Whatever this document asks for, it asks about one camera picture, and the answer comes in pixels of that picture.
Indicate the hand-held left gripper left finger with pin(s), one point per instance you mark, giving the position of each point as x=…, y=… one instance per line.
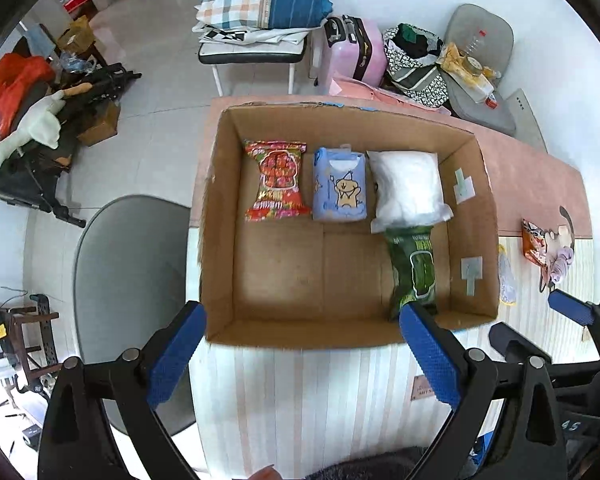
x=177, y=355

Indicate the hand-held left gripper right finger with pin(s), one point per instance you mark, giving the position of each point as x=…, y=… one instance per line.
x=430, y=355

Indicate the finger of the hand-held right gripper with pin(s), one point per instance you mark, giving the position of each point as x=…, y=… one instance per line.
x=572, y=310
x=512, y=342

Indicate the green snack packet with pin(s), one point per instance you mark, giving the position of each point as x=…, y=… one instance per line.
x=412, y=265

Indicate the white soft packet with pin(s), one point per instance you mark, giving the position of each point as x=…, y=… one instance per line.
x=410, y=190

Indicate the person's left hand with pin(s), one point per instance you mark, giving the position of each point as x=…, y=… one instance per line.
x=266, y=474

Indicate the small pale plush toy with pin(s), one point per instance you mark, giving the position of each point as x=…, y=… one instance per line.
x=560, y=260

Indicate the clear plastic packet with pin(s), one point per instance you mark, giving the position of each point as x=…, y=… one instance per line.
x=506, y=275

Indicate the orange snack packet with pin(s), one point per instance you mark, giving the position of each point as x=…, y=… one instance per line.
x=532, y=242

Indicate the grey round-back chair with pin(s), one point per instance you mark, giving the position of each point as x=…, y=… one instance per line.
x=125, y=280

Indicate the person's grey clothing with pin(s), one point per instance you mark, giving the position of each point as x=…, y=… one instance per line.
x=370, y=466

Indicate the pink tablecloth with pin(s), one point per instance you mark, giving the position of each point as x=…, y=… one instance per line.
x=525, y=175

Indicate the dark wooden chair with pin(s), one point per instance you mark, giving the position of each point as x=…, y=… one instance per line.
x=27, y=340

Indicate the blue tissue packet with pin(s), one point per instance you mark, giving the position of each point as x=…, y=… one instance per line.
x=340, y=185

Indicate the red snack packet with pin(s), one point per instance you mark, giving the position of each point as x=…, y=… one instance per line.
x=277, y=180

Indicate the black folded stand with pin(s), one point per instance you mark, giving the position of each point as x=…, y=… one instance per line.
x=35, y=180

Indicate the small brown cardboard box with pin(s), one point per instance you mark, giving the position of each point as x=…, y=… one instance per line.
x=100, y=127

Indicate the yellow plastic bag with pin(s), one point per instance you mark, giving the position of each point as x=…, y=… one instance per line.
x=462, y=67

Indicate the white goose plush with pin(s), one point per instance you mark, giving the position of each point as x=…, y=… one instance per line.
x=37, y=122

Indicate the black-and-white patterned bag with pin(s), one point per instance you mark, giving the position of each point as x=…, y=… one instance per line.
x=415, y=77

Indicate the clear plastic bottle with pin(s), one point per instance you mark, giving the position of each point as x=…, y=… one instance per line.
x=475, y=42

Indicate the grey padded chair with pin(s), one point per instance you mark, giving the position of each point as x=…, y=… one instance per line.
x=480, y=25

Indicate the white folding chair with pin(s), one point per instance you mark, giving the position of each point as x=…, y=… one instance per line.
x=252, y=50

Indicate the pink suitcase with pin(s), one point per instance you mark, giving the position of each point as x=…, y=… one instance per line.
x=352, y=47

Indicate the red plastic bag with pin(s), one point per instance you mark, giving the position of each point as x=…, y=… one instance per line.
x=10, y=85

